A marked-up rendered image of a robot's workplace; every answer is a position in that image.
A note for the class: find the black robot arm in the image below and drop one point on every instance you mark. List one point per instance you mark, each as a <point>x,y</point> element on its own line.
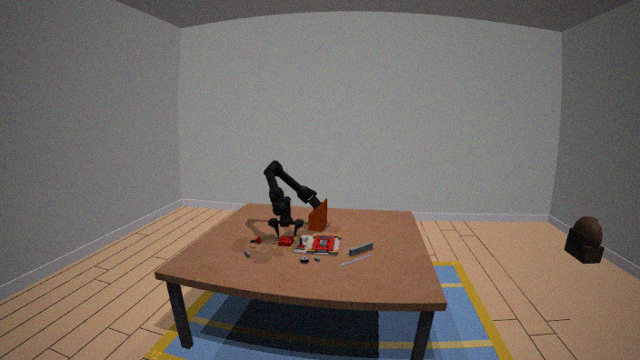
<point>281,204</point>

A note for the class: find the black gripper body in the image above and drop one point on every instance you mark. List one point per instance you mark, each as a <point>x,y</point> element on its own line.
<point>274,221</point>

